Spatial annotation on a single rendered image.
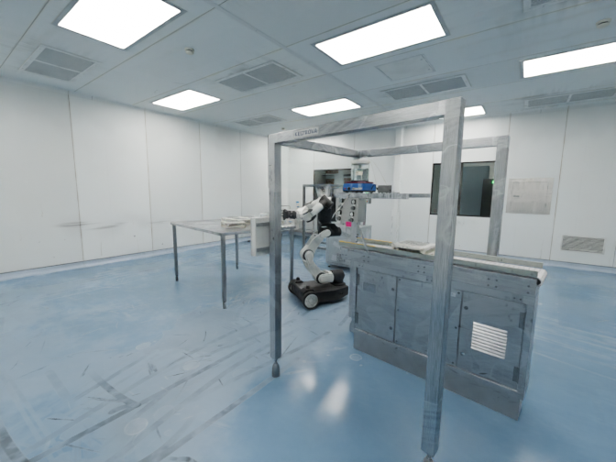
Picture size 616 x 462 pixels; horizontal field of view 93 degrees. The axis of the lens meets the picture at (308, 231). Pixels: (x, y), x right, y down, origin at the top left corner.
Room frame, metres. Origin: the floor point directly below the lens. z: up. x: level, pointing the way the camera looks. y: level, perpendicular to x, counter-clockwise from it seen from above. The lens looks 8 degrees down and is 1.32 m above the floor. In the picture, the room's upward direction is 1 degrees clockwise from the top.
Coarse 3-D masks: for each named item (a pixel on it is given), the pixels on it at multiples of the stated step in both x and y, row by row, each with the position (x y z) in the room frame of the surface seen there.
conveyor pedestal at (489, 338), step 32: (384, 288) 2.16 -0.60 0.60; (416, 288) 1.99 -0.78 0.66; (480, 288) 1.72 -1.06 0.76; (352, 320) 2.35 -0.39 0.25; (384, 320) 2.16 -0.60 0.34; (416, 320) 1.99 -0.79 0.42; (448, 320) 1.84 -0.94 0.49; (480, 320) 1.71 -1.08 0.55; (512, 320) 1.60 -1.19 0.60; (384, 352) 2.16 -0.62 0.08; (416, 352) 1.97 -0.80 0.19; (448, 352) 1.83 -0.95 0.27; (480, 352) 1.70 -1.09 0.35; (512, 352) 1.59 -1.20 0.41; (448, 384) 1.83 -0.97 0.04; (480, 384) 1.70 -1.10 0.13; (512, 384) 1.58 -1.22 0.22; (512, 416) 1.58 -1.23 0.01
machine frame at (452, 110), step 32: (320, 128) 1.66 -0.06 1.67; (352, 128) 1.51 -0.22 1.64; (448, 128) 1.20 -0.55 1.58; (448, 160) 1.19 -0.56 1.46; (448, 192) 1.18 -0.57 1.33; (352, 224) 2.66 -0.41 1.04; (448, 224) 1.18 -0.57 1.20; (448, 256) 1.17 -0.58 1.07; (352, 288) 2.65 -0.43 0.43; (448, 288) 1.19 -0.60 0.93
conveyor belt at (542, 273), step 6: (342, 246) 2.40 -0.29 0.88; (378, 246) 2.40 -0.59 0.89; (384, 246) 2.40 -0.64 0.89; (384, 252) 2.14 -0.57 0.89; (420, 258) 1.95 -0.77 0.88; (462, 258) 1.95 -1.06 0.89; (468, 258) 1.95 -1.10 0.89; (456, 264) 1.79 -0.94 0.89; (498, 264) 1.80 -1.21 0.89; (504, 264) 1.80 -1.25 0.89; (510, 264) 1.81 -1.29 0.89; (492, 270) 1.66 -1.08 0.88; (540, 270) 1.66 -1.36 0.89; (522, 276) 1.56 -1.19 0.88; (528, 276) 1.54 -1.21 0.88; (540, 276) 1.55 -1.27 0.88; (540, 282) 1.55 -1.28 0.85
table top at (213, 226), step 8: (176, 224) 4.02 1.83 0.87; (184, 224) 3.94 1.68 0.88; (192, 224) 3.95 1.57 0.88; (200, 224) 3.96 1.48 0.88; (208, 224) 3.97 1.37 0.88; (216, 224) 3.99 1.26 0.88; (224, 224) 4.00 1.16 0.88; (208, 232) 3.34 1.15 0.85; (216, 232) 3.19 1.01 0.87; (224, 232) 3.18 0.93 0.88; (232, 232) 3.22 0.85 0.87; (240, 232) 3.29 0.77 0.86; (248, 232) 3.37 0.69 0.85
